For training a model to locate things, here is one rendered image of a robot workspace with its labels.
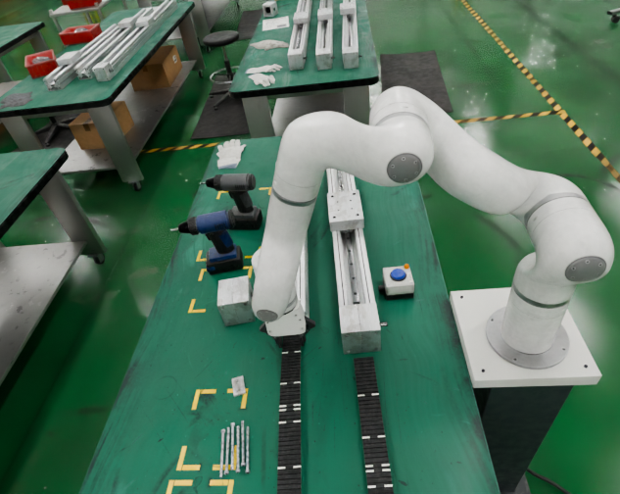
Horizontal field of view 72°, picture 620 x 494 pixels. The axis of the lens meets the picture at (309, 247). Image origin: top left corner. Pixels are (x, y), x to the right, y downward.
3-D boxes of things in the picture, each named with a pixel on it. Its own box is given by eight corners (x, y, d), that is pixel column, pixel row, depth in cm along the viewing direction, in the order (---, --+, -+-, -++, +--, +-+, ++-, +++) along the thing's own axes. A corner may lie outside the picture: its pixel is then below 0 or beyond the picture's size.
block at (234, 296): (262, 320, 127) (257, 299, 121) (225, 326, 127) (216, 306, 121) (262, 294, 134) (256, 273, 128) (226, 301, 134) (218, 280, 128)
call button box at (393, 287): (413, 298, 126) (414, 283, 122) (380, 301, 127) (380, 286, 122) (408, 278, 132) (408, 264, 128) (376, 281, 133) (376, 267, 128)
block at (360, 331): (390, 350, 114) (390, 328, 108) (343, 354, 115) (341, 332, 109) (385, 322, 121) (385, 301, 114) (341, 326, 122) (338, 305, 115)
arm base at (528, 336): (542, 300, 115) (558, 250, 103) (586, 360, 101) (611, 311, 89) (472, 315, 115) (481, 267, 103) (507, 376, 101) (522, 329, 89)
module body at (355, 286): (376, 323, 121) (375, 304, 115) (341, 326, 122) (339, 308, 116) (351, 170, 180) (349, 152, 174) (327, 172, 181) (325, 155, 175)
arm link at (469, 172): (566, 273, 86) (541, 222, 97) (623, 236, 78) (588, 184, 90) (355, 160, 72) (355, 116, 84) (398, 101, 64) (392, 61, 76)
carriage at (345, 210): (364, 234, 141) (363, 218, 136) (331, 237, 141) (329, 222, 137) (359, 205, 153) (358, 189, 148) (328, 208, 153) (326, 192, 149)
